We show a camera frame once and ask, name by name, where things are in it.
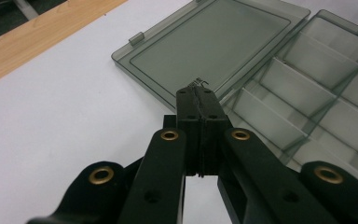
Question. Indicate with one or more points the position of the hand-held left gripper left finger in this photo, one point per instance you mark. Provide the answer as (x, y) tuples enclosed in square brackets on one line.
[(187, 124)]

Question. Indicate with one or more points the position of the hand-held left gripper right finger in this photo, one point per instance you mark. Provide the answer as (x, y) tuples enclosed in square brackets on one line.
[(214, 124)]

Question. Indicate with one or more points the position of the grey clear compartment box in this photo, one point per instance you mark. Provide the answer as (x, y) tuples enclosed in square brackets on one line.
[(214, 46)]

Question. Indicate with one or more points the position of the white board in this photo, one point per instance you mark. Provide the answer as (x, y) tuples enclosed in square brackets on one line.
[(59, 124)]

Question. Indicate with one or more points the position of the wooden table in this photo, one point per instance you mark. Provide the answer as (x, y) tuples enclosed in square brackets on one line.
[(28, 40)]

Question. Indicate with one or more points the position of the white metal stand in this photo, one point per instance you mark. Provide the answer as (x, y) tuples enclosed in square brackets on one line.
[(25, 8)]

